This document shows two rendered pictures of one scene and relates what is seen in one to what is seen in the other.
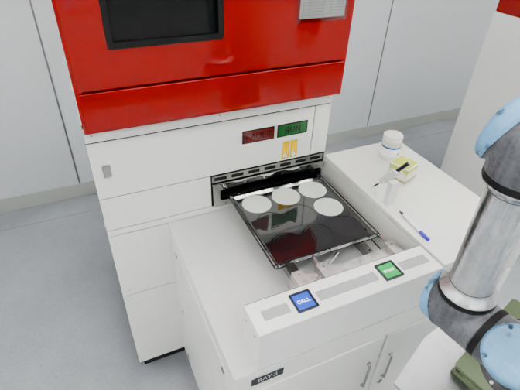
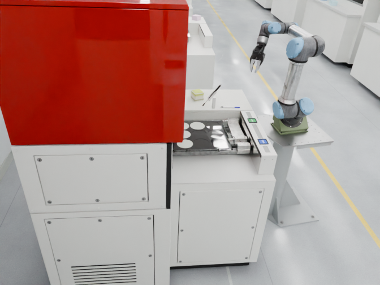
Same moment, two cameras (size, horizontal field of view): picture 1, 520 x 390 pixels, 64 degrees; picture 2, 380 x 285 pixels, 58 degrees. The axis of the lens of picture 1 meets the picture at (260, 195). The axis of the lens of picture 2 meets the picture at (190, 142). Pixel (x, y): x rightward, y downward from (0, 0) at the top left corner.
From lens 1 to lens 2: 179 cm
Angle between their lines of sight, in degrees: 57
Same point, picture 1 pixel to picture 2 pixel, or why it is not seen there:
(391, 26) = not seen: hidden behind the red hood
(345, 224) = (211, 125)
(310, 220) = (204, 132)
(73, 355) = not seen: outside the picture
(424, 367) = (278, 139)
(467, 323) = (294, 107)
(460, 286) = (291, 98)
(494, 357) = (306, 108)
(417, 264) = (249, 115)
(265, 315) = (267, 152)
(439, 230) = (234, 104)
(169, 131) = not seen: hidden behind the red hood
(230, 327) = (250, 176)
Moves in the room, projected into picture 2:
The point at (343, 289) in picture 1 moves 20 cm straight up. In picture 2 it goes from (258, 132) to (263, 104)
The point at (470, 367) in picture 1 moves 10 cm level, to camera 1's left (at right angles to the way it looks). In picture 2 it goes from (284, 128) to (282, 135)
